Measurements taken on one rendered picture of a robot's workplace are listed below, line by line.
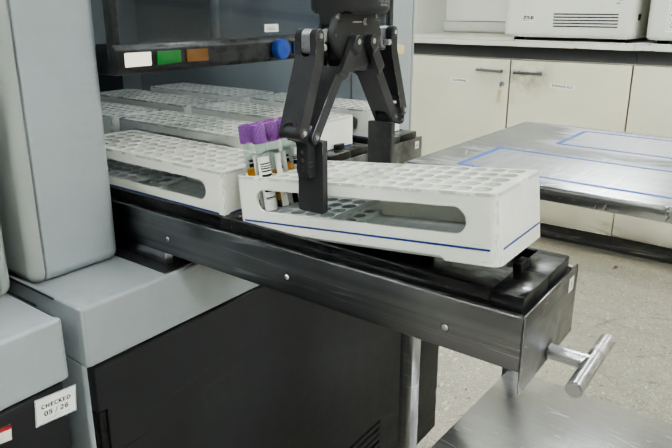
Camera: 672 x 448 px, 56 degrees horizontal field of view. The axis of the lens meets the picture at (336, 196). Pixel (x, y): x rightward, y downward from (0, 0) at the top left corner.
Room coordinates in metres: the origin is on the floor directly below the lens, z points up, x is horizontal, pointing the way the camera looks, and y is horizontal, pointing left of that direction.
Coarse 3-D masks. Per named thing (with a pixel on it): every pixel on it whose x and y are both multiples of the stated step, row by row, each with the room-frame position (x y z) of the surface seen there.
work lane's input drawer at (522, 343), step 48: (144, 240) 0.73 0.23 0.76; (192, 240) 0.68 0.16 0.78; (240, 240) 0.63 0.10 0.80; (288, 240) 0.61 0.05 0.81; (288, 288) 0.59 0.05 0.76; (336, 288) 0.56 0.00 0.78; (384, 288) 0.53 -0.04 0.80; (432, 288) 0.51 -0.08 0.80; (480, 288) 0.48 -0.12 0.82; (528, 288) 0.48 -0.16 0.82; (432, 336) 0.50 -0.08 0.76; (480, 336) 0.47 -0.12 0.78; (528, 336) 0.46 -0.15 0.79; (576, 384) 0.44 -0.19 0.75
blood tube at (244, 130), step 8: (240, 128) 0.66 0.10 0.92; (248, 128) 0.66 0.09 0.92; (240, 136) 0.66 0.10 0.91; (248, 136) 0.65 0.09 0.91; (248, 144) 0.65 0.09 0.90; (248, 152) 0.65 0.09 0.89; (248, 160) 0.65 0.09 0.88; (256, 160) 0.66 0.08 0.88; (248, 168) 0.65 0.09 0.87; (256, 168) 0.66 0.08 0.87; (264, 208) 0.66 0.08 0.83
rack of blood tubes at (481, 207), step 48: (240, 192) 0.66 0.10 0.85; (336, 192) 0.58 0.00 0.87; (384, 192) 0.55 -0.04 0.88; (432, 192) 0.52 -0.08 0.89; (480, 192) 0.50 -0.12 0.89; (528, 192) 0.54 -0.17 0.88; (336, 240) 0.58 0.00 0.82; (384, 240) 0.55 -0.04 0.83; (432, 240) 0.52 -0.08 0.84; (480, 240) 0.49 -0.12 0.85; (528, 240) 0.53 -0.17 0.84
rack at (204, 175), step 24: (120, 144) 0.84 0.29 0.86; (144, 144) 0.82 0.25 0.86; (168, 144) 0.83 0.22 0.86; (192, 144) 0.84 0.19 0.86; (120, 168) 0.85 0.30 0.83; (144, 168) 0.84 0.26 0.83; (168, 168) 0.73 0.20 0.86; (192, 168) 0.70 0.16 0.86; (216, 168) 0.70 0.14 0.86; (240, 168) 0.69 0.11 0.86; (144, 192) 0.76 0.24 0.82; (168, 192) 0.73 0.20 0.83; (192, 192) 0.79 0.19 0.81; (216, 192) 0.68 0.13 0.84
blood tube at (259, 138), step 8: (256, 128) 0.64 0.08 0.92; (264, 128) 0.65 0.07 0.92; (256, 136) 0.64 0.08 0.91; (264, 136) 0.65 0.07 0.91; (256, 144) 0.65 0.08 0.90; (264, 144) 0.65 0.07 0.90; (256, 152) 0.65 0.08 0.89; (264, 152) 0.64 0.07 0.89; (264, 160) 0.64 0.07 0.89; (264, 168) 0.64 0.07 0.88; (264, 176) 0.64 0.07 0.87; (264, 192) 0.64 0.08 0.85; (272, 192) 0.64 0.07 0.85; (264, 200) 0.64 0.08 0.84; (272, 200) 0.64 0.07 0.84; (272, 208) 0.64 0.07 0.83
